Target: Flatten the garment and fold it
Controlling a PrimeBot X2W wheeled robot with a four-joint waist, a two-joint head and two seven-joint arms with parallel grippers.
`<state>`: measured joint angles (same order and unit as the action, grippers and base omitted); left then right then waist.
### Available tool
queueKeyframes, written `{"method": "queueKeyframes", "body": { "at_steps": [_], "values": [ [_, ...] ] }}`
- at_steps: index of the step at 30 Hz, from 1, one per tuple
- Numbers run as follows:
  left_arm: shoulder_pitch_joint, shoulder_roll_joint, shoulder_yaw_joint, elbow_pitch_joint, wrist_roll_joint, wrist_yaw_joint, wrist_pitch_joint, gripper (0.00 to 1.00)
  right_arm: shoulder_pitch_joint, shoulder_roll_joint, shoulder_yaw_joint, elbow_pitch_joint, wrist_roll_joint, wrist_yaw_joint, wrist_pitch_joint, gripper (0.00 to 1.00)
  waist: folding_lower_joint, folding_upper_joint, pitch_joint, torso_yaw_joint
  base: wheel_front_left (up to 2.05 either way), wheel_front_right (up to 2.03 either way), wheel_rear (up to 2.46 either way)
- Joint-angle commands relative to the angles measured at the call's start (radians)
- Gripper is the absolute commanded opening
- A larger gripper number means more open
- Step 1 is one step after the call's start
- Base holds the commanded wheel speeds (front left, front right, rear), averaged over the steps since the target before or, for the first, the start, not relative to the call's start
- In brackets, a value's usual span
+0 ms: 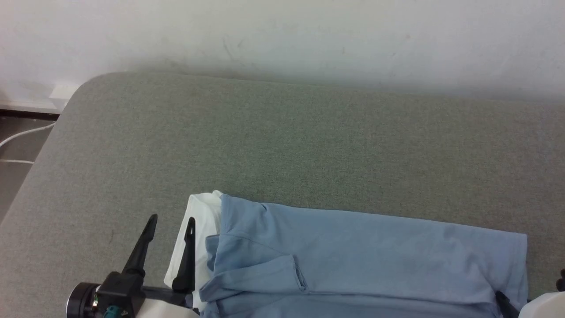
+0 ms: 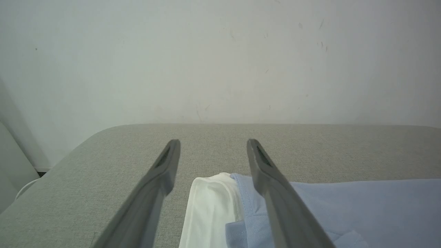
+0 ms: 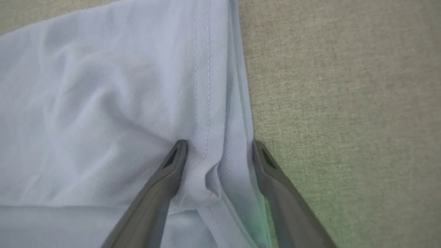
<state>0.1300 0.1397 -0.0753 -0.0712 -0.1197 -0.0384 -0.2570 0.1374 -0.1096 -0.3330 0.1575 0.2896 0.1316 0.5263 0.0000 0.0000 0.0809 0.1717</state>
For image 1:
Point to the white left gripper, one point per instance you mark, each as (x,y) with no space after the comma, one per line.
(167,309)

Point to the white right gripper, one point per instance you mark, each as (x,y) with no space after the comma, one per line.
(549,307)

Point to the light blue and white shirt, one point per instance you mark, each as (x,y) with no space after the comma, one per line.
(375,247)

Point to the grey fabric sofa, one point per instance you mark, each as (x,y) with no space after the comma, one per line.
(265,145)

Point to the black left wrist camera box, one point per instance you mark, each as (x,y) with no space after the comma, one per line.
(119,289)

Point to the white wall box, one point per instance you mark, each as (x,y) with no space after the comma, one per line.
(64,90)

